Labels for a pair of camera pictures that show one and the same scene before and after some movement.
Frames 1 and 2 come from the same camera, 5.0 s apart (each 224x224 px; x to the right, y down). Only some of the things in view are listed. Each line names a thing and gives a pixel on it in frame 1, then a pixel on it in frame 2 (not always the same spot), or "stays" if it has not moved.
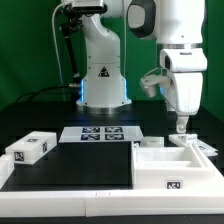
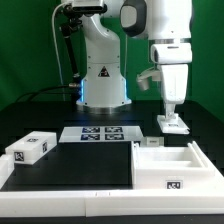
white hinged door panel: x=186 y=139 to x=174 y=126
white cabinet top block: x=32 y=147 stays
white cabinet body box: x=172 y=168 stays
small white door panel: x=152 y=142 stays
